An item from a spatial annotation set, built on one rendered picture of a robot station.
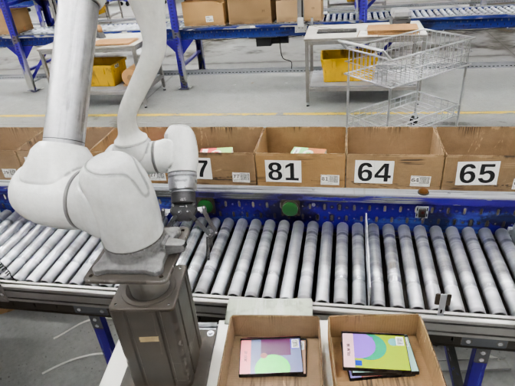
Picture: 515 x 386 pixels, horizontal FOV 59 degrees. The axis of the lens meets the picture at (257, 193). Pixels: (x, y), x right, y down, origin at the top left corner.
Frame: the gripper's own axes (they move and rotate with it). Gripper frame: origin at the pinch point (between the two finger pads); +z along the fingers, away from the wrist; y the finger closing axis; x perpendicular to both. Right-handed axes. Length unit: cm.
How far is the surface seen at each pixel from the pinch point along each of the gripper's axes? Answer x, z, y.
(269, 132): 76, -60, 34
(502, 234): 43, -1, 123
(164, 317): -17.1, 15.3, -4.1
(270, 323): 9.0, 22.3, 24.7
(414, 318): 3, 23, 68
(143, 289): -18.4, 7.8, -8.9
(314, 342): 8.9, 29.1, 38.0
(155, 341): -10.9, 22.0, -7.7
